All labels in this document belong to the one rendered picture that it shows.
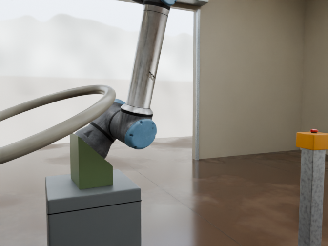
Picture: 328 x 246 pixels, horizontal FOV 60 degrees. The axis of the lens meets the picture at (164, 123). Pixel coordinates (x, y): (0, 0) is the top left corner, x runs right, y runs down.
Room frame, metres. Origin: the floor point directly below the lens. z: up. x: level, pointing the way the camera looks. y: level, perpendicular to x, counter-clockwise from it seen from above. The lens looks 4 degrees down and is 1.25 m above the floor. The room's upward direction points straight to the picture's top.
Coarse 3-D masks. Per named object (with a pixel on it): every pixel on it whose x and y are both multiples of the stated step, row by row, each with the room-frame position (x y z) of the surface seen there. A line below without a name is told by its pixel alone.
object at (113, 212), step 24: (48, 192) 1.21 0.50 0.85; (72, 192) 1.20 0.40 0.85; (96, 192) 1.20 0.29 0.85; (120, 192) 1.23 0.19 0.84; (48, 216) 1.11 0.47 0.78; (72, 216) 1.15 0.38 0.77; (96, 216) 1.19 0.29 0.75; (120, 216) 1.23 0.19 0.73; (48, 240) 1.12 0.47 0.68; (72, 240) 1.15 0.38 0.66; (96, 240) 1.19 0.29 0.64; (120, 240) 1.23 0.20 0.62
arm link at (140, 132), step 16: (144, 0) 1.22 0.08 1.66; (160, 0) 1.18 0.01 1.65; (176, 0) 1.22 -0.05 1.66; (144, 16) 1.21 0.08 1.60; (160, 16) 1.20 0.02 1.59; (144, 32) 1.21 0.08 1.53; (160, 32) 1.21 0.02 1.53; (144, 48) 1.21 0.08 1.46; (160, 48) 1.24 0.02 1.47; (144, 64) 1.21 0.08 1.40; (144, 80) 1.22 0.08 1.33; (128, 96) 1.26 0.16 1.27; (144, 96) 1.24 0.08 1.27; (128, 112) 1.22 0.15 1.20; (144, 112) 1.23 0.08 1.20; (112, 128) 1.30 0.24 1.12; (128, 128) 1.21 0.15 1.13; (144, 128) 1.23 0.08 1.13; (128, 144) 1.23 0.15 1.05; (144, 144) 1.25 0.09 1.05
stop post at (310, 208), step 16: (304, 144) 1.45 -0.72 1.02; (320, 144) 1.41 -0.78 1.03; (304, 160) 1.47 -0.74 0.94; (320, 160) 1.43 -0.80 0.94; (304, 176) 1.47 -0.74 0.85; (320, 176) 1.43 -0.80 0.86; (304, 192) 1.46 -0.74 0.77; (320, 192) 1.43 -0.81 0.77; (304, 208) 1.46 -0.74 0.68; (320, 208) 1.44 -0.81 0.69; (304, 224) 1.45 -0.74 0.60; (320, 224) 1.44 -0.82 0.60; (304, 240) 1.45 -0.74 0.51; (320, 240) 1.44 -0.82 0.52
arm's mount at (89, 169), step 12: (72, 144) 1.37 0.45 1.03; (84, 144) 1.26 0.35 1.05; (72, 156) 1.38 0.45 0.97; (84, 156) 1.26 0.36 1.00; (96, 156) 1.28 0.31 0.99; (72, 168) 1.39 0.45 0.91; (84, 168) 1.26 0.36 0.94; (96, 168) 1.28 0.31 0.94; (108, 168) 1.31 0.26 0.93; (84, 180) 1.26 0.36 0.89; (96, 180) 1.28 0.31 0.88; (108, 180) 1.31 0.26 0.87
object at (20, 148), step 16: (48, 96) 0.94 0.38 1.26; (64, 96) 0.94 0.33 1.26; (112, 96) 0.71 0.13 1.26; (0, 112) 0.89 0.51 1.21; (16, 112) 0.92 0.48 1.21; (80, 112) 0.60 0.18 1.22; (96, 112) 0.62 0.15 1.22; (48, 128) 0.55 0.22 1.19; (64, 128) 0.56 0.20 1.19; (80, 128) 0.59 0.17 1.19; (16, 144) 0.52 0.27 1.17; (32, 144) 0.52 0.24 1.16; (48, 144) 0.54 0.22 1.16; (0, 160) 0.51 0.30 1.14
